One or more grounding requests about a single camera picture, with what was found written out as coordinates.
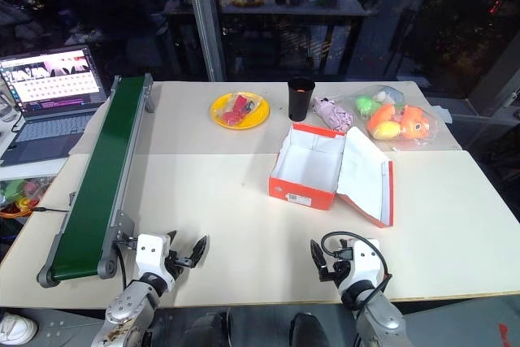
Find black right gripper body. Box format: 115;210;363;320
318;259;352;288

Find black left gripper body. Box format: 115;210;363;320
163;247;195;284

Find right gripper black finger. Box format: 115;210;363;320
310;239;327;273

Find orange shoe box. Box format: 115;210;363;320
267;121;395;229

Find dark rounded shape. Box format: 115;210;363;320
289;311;331;347

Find yellow toy lemon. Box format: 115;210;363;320
374;119;401;140

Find red items in clear bag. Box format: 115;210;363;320
218;94;260;126

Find yellow round plate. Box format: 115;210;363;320
210;92;271;130

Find black plastic cup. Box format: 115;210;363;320
287;77;317;123

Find colourful toys pile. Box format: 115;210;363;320
0;177;56;218

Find clear plastic bag of toys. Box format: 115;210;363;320
350;84;453;148

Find orange plush toy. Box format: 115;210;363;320
367;103;431;140

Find open grey laptop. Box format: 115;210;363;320
0;45;109;167

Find white sneaker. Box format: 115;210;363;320
0;310;39;345

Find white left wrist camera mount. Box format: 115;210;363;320
134;233;174;284

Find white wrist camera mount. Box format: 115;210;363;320
134;233;174;284
344;238;385;289

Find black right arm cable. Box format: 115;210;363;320
319;232;393;288

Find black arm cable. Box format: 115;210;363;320
319;232;393;288
112;236;137;290

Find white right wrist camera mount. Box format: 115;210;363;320
344;238;385;289

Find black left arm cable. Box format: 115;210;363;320
112;236;137;290

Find green conveyor belt grey frame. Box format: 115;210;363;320
37;72;156;288

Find grey window frame pillar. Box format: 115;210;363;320
180;0;227;82

